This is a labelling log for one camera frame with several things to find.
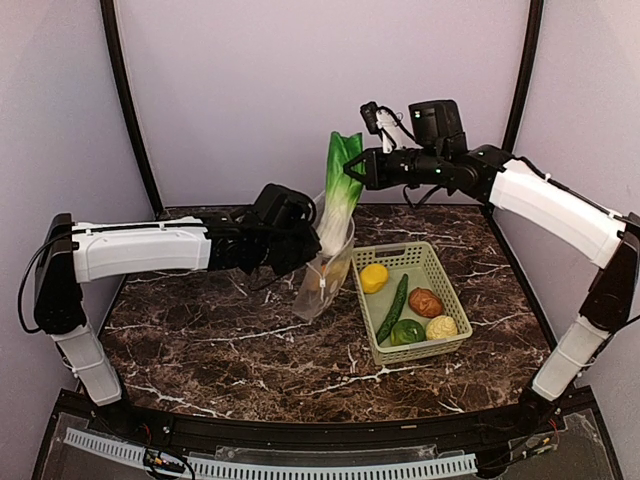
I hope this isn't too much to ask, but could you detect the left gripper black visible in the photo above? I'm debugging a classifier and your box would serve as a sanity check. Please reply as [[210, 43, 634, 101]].
[[255, 216, 323, 274]]

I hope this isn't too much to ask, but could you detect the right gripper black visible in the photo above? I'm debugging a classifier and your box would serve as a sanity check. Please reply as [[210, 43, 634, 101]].
[[343, 146, 445, 190]]

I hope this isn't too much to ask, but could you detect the bok choy toy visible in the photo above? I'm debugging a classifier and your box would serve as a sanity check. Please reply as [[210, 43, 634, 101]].
[[317, 132, 363, 257]]

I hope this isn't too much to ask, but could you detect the clear polka dot zip bag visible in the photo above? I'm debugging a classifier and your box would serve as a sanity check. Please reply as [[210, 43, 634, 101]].
[[292, 219, 355, 321]]

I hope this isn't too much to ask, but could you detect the green plastic basket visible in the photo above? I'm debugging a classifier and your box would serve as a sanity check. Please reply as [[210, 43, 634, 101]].
[[351, 242, 472, 365]]

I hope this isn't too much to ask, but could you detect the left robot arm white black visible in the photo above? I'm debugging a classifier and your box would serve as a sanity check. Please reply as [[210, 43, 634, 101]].
[[29, 212, 320, 436]]

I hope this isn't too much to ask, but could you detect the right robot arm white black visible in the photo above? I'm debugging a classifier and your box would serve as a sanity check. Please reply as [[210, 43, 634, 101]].
[[343, 145, 639, 434]]

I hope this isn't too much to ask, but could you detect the yellow lemon toy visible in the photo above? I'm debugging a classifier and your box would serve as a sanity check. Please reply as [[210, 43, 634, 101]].
[[359, 263, 389, 294]]

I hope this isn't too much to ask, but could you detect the green cucumber toy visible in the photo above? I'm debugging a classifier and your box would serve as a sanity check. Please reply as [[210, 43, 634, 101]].
[[376, 274, 409, 345]]

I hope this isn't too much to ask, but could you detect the brown bun toy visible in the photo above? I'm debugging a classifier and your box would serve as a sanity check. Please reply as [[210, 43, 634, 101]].
[[408, 287, 444, 318]]

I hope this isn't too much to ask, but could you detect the green yellow pepper toy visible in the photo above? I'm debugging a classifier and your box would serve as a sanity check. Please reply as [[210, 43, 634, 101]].
[[390, 319, 426, 346]]

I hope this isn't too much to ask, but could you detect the cream cauliflower toy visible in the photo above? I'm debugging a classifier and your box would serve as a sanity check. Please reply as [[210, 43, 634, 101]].
[[426, 315, 458, 341]]

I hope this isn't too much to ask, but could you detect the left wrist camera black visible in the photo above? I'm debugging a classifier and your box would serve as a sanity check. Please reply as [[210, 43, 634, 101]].
[[250, 183, 315, 229]]

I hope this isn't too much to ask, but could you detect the right black frame post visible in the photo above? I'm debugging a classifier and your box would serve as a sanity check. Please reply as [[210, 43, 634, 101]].
[[502, 0, 544, 154]]

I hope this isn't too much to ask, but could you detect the black frame post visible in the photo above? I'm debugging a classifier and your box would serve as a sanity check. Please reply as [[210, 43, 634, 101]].
[[502, 0, 544, 154], [99, 0, 164, 217]]

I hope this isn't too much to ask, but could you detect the white slotted cable duct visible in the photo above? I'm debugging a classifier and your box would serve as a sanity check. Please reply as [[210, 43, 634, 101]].
[[64, 427, 478, 479]]

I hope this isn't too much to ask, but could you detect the black front rail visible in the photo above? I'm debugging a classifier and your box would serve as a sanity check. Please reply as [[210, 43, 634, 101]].
[[48, 390, 550, 452]]

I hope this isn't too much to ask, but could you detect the left black frame post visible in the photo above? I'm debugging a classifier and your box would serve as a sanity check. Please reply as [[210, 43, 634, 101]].
[[99, 0, 164, 217]]

